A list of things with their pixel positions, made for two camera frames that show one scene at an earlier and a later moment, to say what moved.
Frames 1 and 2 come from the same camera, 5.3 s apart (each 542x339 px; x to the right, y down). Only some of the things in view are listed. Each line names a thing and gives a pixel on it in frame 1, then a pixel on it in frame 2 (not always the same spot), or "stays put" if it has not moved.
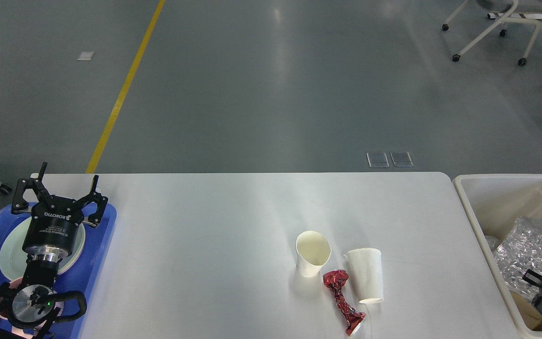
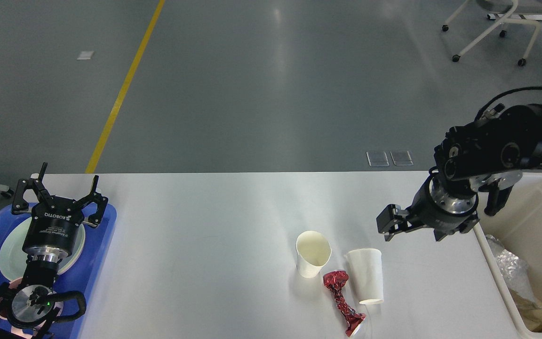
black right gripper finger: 534,278 to 439,234
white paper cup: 365,265 stays put
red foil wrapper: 336,279 stays put
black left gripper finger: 94,196 stays put
